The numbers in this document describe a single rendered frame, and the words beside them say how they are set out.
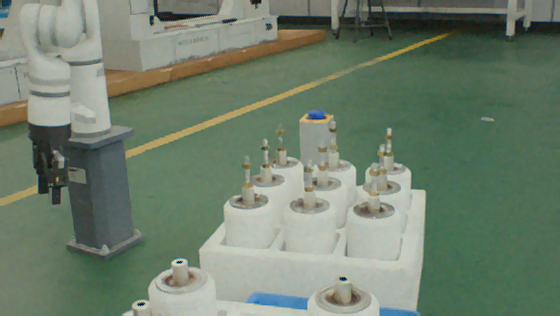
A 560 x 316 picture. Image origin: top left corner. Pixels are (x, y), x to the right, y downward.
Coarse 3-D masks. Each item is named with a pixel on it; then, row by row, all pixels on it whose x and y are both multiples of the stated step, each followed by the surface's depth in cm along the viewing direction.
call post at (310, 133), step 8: (304, 128) 152; (312, 128) 151; (320, 128) 151; (328, 128) 151; (304, 136) 152; (312, 136) 152; (320, 136) 151; (328, 136) 151; (304, 144) 153; (312, 144) 152; (328, 144) 152; (304, 152) 154; (312, 152) 153; (328, 152) 152; (304, 160) 154; (312, 160) 154; (304, 176) 156
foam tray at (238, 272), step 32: (416, 192) 141; (224, 224) 128; (416, 224) 124; (224, 256) 116; (256, 256) 114; (288, 256) 113; (320, 256) 112; (416, 256) 117; (224, 288) 118; (256, 288) 116; (288, 288) 114; (384, 288) 109; (416, 288) 124
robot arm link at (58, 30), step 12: (72, 0) 107; (48, 12) 106; (60, 12) 106; (72, 12) 106; (48, 24) 105; (60, 24) 106; (72, 24) 106; (48, 36) 106; (60, 36) 106; (72, 36) 107
